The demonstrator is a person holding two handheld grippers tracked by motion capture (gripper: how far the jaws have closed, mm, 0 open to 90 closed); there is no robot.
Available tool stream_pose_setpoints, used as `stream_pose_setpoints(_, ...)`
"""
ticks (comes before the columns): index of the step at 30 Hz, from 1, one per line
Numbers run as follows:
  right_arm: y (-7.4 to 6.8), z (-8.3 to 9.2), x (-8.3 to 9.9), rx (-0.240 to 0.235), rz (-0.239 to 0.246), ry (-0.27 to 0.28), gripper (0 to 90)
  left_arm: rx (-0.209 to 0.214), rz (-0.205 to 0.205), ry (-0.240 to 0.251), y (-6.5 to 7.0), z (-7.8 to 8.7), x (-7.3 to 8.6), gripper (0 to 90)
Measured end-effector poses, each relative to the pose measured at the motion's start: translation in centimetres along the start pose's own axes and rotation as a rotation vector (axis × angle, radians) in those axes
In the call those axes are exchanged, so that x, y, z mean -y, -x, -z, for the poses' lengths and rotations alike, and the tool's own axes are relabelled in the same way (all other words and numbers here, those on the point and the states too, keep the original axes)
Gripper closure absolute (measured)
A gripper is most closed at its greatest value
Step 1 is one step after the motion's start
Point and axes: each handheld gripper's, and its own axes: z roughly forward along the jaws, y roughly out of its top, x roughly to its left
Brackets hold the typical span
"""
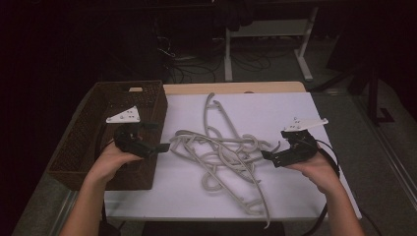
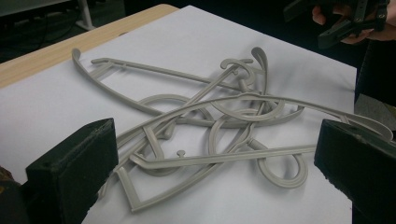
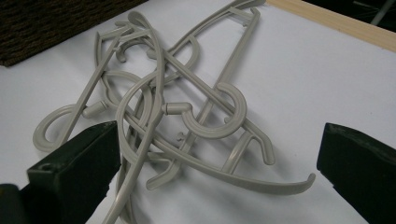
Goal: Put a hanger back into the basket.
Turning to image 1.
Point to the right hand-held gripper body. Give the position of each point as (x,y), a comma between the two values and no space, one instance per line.
(300,147)

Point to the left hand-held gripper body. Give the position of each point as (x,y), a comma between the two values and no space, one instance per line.
(131,142)

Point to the brown wicker basket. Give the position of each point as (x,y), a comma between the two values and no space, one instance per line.
(85,144)

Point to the person's left hand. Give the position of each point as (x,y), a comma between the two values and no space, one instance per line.
(108,164)

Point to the person's right hand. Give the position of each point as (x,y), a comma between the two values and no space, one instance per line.
(319,172)

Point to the white table mat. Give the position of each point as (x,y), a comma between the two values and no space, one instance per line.
(183,196)

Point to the black metal stand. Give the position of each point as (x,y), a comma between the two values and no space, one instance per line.
(373,98)

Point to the white metal desk frame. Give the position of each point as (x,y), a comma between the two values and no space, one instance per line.
(228,59)

